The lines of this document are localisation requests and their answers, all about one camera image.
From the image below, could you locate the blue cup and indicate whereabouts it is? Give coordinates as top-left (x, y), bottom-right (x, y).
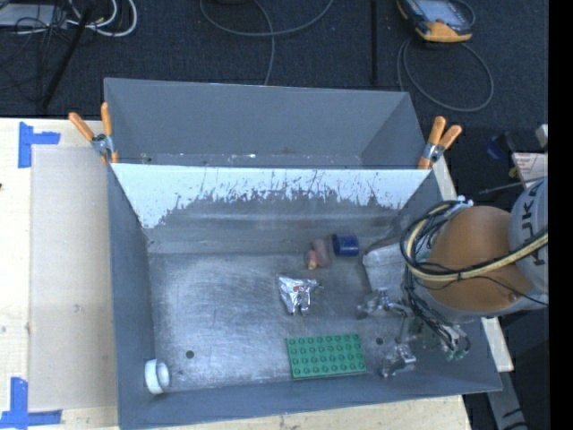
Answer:
top-left (331, 233), bottom-right (361, 259)

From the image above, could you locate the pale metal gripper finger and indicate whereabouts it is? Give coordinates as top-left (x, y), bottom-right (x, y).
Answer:
top-left (355, 287), bottom-right (408, 321)
top-left (380, 342), bottom-right (418, 379)

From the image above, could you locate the pink toy food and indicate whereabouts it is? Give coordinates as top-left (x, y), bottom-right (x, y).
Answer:
top-left (304, 238), bottom-right (334, 271)

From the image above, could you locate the crumpled silver foil packet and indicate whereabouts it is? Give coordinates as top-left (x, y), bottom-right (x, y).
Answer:
top-left (277, 274), bottom-right (324, 317)

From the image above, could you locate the white tape ring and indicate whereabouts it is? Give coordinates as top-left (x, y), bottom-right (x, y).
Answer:
top-left (143, 357), bottom-right (172, 396)

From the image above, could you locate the grey metal bin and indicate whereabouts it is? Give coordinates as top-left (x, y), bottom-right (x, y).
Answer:
top-left (102, 77), bottom-right (504, 430)

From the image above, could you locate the pale grey plastic container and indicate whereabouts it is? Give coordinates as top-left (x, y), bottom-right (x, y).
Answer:
top-left (362, 242), bottom-right (409, 293)

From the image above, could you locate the green studded flat block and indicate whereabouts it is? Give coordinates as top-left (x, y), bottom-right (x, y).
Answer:
top-left (285, 332), bottom-right (368, 380)

